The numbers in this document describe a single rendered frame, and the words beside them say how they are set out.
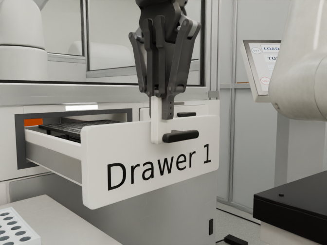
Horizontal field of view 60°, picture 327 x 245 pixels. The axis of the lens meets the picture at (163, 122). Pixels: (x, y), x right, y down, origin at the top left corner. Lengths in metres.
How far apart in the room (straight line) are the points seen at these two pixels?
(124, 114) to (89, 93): 0.12
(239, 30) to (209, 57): 1.44
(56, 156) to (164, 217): 0.51
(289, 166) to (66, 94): 0.98
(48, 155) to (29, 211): 0.11
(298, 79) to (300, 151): 0.78
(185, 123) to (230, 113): 1.93
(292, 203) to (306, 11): 0.37
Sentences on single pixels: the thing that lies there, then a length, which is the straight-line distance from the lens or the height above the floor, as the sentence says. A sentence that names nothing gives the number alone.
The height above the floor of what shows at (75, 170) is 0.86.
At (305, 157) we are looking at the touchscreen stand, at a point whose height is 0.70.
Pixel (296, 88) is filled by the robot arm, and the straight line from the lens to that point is 0.59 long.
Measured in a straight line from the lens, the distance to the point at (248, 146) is 2.36.
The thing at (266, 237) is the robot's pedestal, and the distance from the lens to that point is 0.54.
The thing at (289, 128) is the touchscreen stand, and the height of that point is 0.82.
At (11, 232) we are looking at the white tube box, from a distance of 0.43.
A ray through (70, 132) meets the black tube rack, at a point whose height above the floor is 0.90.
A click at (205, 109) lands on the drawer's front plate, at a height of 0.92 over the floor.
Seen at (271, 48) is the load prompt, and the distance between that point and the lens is 1.33.
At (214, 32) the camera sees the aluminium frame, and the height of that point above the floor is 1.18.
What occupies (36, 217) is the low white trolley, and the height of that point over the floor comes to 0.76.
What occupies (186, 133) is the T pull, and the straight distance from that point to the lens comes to 0.44.
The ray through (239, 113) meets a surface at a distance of 2.38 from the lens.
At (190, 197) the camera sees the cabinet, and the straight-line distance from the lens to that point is 1.00.
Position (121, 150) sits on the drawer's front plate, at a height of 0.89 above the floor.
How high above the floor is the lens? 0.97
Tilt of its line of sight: 6 degrees down
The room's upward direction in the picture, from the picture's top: straight up
